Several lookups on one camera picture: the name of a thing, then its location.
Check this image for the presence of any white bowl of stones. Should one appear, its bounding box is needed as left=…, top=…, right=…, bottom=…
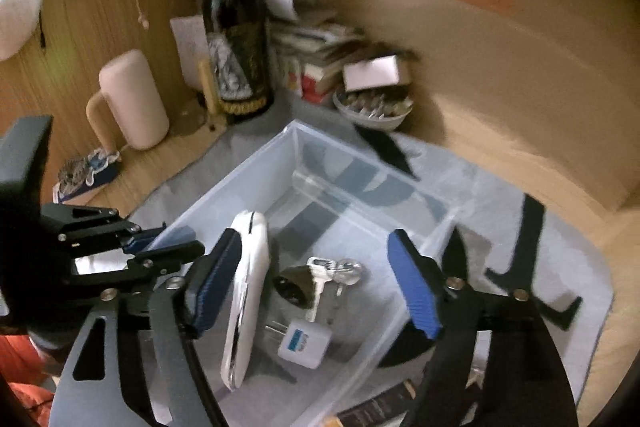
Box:
left=332, top=87, right=416, bottom=131

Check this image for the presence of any white electric shaver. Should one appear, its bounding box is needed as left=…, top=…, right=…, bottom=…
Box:
left=220, top=209, right=272, bottom=392

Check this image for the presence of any white fluffy ornament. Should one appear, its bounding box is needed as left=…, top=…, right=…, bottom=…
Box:
left=0, top=0, right=43, bottom=60

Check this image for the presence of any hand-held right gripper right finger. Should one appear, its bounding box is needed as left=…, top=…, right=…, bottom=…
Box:
left=387, top=228, right=581, bottom=427

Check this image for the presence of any dark wine bottle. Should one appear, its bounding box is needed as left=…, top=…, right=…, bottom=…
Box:
left=201, top=0, right=275, bottom=124

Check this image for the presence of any yellow wooden stick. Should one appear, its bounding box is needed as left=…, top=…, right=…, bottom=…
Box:
left=197, top=59, right=221, bottom=115

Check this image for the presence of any white plug adapter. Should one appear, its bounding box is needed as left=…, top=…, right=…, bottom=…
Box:
left=264, top=318, right=333, bottom=370

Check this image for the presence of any orange cloth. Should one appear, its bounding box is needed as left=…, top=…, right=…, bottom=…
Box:
left=0, top=332, right=56, bottom=427

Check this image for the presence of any clear plastic container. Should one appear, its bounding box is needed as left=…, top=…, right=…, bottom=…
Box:
left=142, top=119, right=461, bottom=427

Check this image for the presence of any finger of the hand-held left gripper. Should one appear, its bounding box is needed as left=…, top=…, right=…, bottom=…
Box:
left=40, top=204, right=197, bottom=255
left=70, top=241, right=207, bottom=293

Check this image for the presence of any blue white packet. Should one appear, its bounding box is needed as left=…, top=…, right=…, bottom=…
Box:
left=52, top=147, right=123, bottom=202

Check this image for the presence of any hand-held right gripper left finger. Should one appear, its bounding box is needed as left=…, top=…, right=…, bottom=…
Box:
left=47, top=228, right=244, bottom=427

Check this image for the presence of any small cardboard box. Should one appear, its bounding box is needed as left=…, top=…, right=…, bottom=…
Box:
left=342, top=52, right=416, bottom=90

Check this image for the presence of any dark brown rectangular case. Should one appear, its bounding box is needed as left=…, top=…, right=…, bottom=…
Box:
left=336, top=379, right=418, bottom=427

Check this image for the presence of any stack of books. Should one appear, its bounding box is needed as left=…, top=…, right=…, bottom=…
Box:
left=270, top=14, right=371, bottom=105

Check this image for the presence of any black key fob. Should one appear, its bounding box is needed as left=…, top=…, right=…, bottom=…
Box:
left=272, top=271, right=316, bottom=308

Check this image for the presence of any pink mug with handle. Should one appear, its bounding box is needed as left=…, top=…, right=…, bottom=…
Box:
left=86, top=49, right=170, bottom=152

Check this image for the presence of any silver key bunch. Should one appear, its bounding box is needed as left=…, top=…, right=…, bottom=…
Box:
left=304, top=256, right=362, bottom=323

